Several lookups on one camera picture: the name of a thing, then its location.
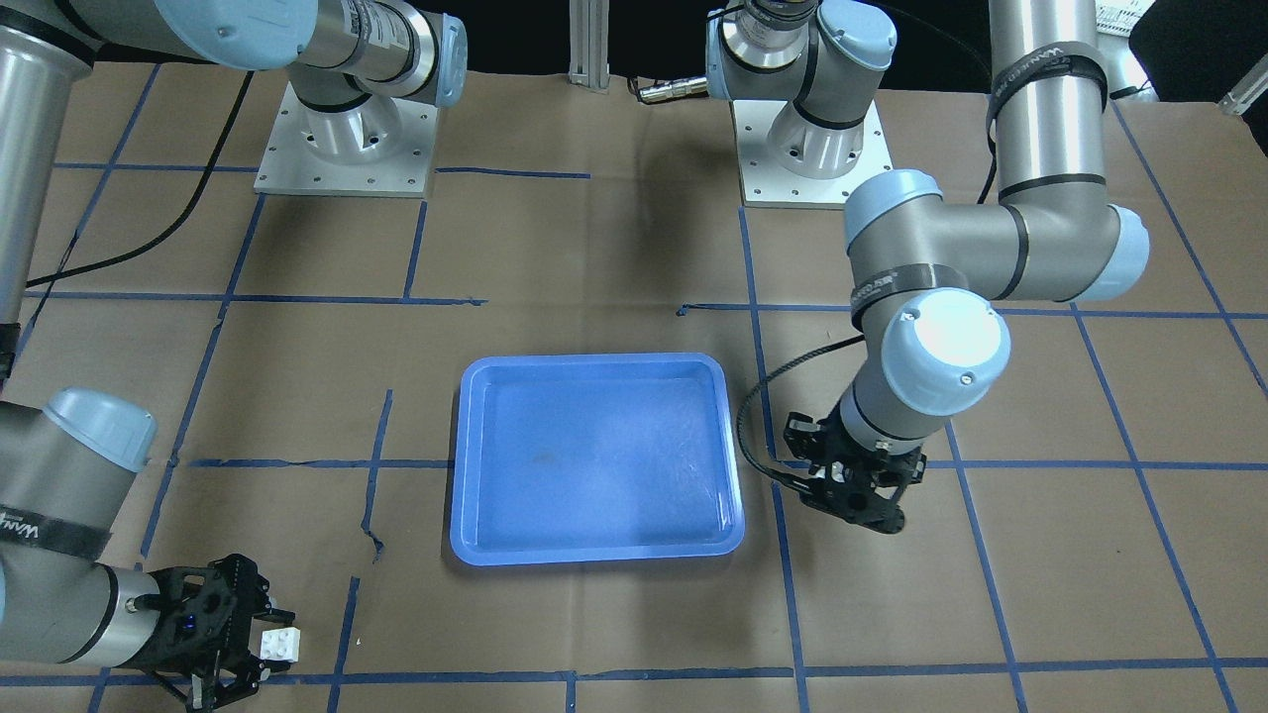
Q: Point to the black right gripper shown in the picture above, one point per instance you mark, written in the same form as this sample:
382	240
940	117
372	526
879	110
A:
156	642

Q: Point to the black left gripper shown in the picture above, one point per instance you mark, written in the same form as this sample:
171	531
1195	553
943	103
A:
849	443

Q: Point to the white block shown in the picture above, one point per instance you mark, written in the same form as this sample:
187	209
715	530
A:
281	644

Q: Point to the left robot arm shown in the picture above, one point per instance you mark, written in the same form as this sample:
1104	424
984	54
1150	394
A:
927	274

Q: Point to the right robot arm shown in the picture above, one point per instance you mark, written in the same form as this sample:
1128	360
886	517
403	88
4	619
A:
365	78

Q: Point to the blue plastic tray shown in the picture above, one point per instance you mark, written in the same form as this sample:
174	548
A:
594	458

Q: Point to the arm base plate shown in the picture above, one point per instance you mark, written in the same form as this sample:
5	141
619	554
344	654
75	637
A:
382	149
812	158

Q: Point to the aluminium frame post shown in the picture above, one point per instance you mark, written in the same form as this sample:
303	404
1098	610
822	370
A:
588	24

